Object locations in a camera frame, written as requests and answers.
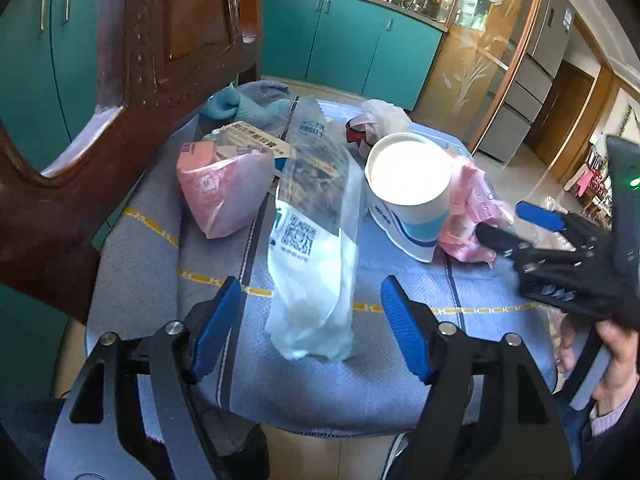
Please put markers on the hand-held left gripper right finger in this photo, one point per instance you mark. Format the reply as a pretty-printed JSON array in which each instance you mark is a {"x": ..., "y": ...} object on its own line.
[{"x": 405, "y": 330}]

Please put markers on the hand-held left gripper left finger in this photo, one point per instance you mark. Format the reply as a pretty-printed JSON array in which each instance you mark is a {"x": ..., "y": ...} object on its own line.
[{"x": 220, "y": 325}]

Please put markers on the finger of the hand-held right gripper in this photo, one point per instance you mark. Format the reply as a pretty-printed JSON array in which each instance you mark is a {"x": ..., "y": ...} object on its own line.
[
  {"x": 542, "y": 217},
  {"x": 505, "y": 245}
]

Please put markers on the pink wrapper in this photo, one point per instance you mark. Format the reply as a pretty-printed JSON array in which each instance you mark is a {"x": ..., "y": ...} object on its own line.
[{"x": 470, "y": 210}]

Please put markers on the long clear plastic bag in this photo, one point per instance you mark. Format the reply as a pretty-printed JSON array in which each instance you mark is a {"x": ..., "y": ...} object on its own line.
[{"x": 310, "y": 260}]

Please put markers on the teal knitted cloth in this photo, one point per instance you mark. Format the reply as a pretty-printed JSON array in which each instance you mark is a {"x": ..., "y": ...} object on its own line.
[{"x": 240, "y": 105}]

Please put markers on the person's right forearm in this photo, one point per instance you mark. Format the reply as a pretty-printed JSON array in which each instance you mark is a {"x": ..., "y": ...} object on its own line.
[{"x": 612, "y": 435}]

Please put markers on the person's right hand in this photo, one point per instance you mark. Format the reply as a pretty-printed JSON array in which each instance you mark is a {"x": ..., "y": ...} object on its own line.
[{"x": 617, "y": 360}]

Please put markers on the pink hanging cloth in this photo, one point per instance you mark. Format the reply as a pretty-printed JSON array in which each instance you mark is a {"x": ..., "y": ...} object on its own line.
[{"x": 583, "y": 182}]

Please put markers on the blue seat cushion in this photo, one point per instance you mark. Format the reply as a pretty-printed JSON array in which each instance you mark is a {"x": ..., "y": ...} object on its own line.
[{"x": 320, "y": 390}]

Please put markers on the brown wooden door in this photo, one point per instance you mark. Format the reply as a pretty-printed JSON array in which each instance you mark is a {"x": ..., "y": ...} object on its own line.
[{"x": 560, "y": 110}]

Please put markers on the white paper cup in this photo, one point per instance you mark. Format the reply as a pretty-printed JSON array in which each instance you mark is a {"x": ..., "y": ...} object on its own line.
[{"x": 410, "y": 175}]

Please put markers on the green garland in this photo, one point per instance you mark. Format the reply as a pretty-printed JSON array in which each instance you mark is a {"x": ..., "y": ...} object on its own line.
[{"x": 625, "y": 120}]

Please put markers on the pink plastic bag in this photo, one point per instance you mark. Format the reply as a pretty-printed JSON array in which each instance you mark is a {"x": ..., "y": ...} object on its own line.
[{"x": 215, "y": 195}]

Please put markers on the silver refrigerator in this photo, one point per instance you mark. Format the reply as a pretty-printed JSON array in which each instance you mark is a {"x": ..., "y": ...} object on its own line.
[{"x": 535, "y": 60}]

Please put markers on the wood framed glass door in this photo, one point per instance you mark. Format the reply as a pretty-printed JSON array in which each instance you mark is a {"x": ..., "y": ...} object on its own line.
[{"x": 470, "y": 70}]

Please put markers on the crumpled white plastic bag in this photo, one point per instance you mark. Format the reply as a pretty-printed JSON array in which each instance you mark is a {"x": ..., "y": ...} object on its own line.
[{"x": 387, "y": 117}]

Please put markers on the red black wrapper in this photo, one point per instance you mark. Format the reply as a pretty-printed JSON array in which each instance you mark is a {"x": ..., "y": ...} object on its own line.
[{"x": 356, "y": 135}]

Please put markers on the printed paper packet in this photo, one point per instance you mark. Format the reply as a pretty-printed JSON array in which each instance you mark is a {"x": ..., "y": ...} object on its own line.
[{"x": 255, "y": 140}]

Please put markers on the person's blue jeans leg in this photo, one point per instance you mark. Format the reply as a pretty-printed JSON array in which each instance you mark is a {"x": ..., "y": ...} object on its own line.
[{"x": 572, "y": 425}]

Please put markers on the carved wooden chair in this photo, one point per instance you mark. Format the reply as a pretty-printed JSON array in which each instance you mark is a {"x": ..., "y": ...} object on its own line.
[{"x": 125, "y": 125}]

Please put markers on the steel pot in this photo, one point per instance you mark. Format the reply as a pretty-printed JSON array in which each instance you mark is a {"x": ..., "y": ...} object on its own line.
[{"x": 421, "y": 0}]

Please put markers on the tall teal cabinet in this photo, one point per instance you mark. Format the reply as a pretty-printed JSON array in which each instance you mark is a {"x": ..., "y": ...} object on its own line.
[{"x": 30, "y": 85}]

